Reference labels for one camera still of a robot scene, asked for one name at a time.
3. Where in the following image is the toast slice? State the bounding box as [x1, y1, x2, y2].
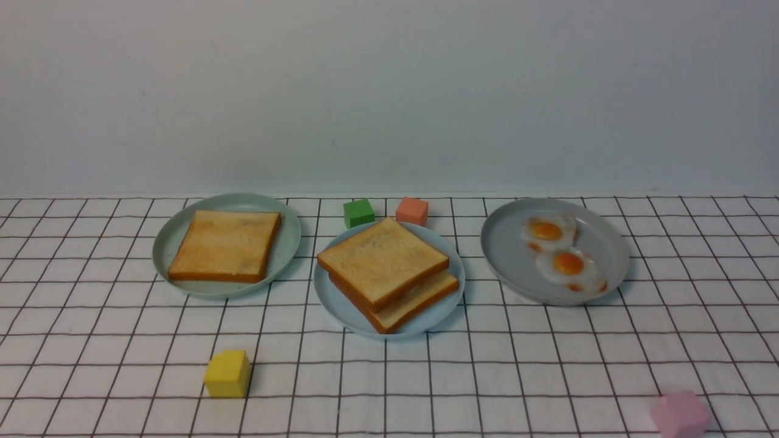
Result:
[329, 271, 460, 335]
[317, 217, 450, 311]
[167, 210, 283, 283]

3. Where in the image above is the orange cube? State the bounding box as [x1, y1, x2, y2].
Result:
[395, 196, 429, 227]

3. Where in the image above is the green cube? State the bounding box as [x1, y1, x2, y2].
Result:
[343, 198, 376, 229]

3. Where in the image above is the light blue plate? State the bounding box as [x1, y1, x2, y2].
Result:
[314, 221, 466, 339]

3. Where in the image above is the grey plate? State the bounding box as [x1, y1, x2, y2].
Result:
[481, 198, 631, 306]

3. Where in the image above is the back fried egg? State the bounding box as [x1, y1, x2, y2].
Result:
[520, 215, 578, 252]

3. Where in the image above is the fried egg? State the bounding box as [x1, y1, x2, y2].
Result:
[520, 215, 578, 252]
[534, 247, 607, 292]

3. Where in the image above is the green plate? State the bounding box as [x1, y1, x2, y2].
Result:
[152, 192, 302, 299]

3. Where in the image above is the lower fried egg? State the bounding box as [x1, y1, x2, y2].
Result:
[534, 247, 607, 292]

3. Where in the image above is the yellow cube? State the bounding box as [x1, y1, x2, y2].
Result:
[203, 349, 253, 398]

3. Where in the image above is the white grid tablecloth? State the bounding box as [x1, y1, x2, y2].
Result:
[1, 196, 778, 437]

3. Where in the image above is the pink cube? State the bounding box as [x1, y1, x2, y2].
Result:
[650, 391, 712, 437]

